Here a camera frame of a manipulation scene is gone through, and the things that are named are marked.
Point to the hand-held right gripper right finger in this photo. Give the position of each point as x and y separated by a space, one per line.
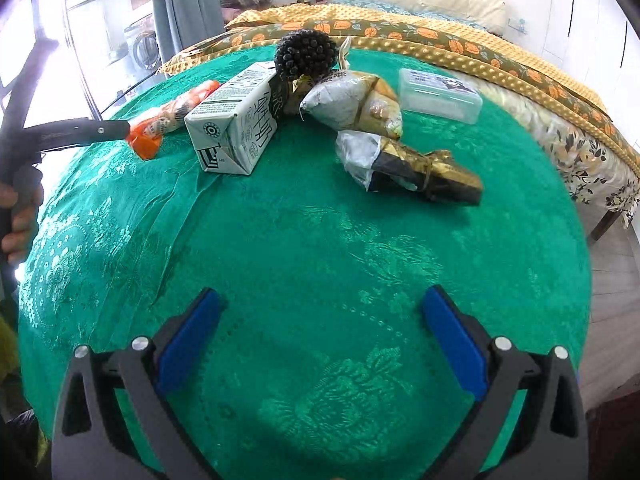
452 345

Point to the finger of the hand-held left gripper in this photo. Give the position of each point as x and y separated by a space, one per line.
75 132

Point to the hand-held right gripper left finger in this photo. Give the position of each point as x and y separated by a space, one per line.
187 345

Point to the orange snack packet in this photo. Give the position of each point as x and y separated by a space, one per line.
150 132

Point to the white black printed carton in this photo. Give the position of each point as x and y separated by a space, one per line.
235 120

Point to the black gold snack bag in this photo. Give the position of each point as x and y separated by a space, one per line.
425 175

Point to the black spiky ball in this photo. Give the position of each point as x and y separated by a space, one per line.
305 52

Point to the silver gold snack bag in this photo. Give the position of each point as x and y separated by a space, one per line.
345 100

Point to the person's left hand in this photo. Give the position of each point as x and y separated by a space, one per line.
22 225

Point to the washing machine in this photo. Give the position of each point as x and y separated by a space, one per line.
145 45

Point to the green patterned tablecloth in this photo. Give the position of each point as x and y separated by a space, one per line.
300 240

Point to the grey curtain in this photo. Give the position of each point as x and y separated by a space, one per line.
185 5

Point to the floral bedsheet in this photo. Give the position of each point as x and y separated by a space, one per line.
575 155

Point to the clear plastic bag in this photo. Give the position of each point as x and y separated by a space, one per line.
440 100

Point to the yellow pumpkin print blanket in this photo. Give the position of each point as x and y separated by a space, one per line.
450 25

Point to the blue patterned pillow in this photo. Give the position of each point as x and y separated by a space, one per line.
370 6

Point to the white wardrobe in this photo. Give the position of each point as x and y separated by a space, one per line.
590 35

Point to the white wall socket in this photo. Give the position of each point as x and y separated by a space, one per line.
517 25

